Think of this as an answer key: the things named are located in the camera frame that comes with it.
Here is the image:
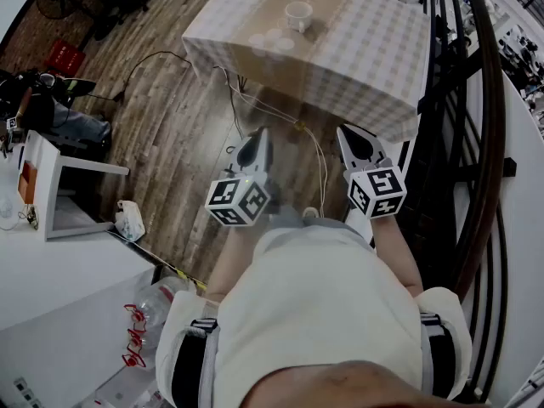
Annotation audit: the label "person's left forearm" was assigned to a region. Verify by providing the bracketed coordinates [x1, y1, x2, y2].
[205, 223, 256, 303]

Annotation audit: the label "clear plastic bottle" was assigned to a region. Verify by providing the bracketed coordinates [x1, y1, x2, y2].
[122, 276, 190, 371]

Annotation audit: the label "white cable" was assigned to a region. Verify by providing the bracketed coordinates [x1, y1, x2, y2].
[214, 65, 328, 219]

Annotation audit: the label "orange box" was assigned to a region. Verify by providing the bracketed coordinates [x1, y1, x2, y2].
[17, 161, 38, 206]

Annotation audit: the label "person's white shirt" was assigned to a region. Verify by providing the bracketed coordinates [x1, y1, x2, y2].
[155, 223, 473, 408]

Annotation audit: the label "black left shoulder strap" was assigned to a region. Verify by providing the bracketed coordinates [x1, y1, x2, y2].
[172, 317, 220, 408]

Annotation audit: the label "white power strip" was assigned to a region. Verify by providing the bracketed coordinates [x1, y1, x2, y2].
[12, 376, 43, 408]

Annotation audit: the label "black right shoulder strap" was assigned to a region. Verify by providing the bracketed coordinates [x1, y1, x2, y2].
[419, 312, 456, 399]

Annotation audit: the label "white stool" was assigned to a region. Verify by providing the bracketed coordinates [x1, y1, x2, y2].
[20, 129, 131, 242]

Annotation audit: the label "person's chin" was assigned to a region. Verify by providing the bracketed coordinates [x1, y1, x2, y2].
[241, 360, 481, 408]

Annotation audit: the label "white plastic bag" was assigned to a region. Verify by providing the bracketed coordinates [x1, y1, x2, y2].
[114, 200, 147, 243]

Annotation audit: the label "checked beige tablecloth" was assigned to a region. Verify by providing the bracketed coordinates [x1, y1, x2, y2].
[181, 0, 431, 144]

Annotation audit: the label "black floor cable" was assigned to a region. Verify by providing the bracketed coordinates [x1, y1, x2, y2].
[87, 50, 192, 104]

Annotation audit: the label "small clear glass dome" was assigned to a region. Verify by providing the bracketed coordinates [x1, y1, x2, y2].
[0, 195, 18, 231]

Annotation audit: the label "dark metal railing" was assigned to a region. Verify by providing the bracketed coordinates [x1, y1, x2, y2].
[399, 0, 518, 403]

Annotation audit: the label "red plastic crate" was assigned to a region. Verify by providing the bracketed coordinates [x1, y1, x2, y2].
[44, 39, 86, 76]

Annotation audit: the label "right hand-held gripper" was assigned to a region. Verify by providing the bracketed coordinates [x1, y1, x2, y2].
[336, 124, 408, 219]

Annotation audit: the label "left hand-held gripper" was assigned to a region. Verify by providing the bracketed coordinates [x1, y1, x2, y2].
[204, 126, 273, 228]

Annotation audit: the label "person's trousers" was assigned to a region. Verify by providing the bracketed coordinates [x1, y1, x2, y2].
[265, 205, 375, 246]

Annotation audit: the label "person's right forearm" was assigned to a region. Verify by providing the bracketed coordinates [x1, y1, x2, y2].
[371, 214, 425, 299]

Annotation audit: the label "white cup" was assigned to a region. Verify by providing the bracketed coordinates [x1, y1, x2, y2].
[284, 1, 315, 33]

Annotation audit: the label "small wire bundle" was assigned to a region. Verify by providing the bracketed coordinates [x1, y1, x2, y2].
[19, 204, 39, 231]

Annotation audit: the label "black shoulder strap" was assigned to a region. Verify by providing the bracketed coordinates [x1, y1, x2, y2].
[172, 317, 220, 408]
[419, 312, 456, 399]

